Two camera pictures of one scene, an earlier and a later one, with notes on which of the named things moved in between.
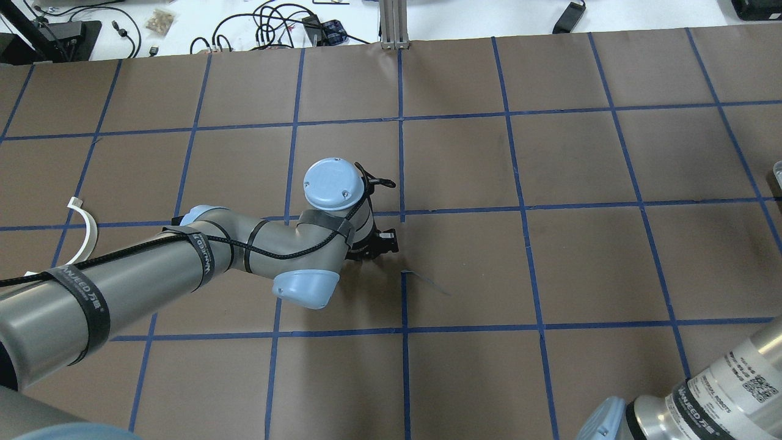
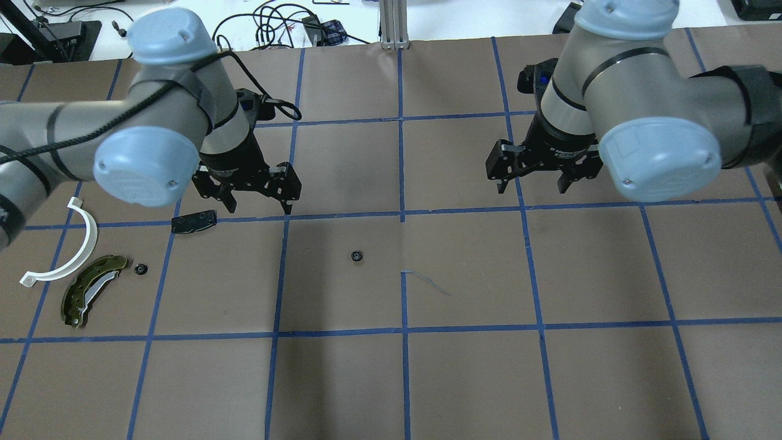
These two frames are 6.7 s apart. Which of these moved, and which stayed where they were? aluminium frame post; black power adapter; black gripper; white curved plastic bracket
Moved: black gripper
Stayed: white curved plastic bracket; aluminium frame post; black power adapter
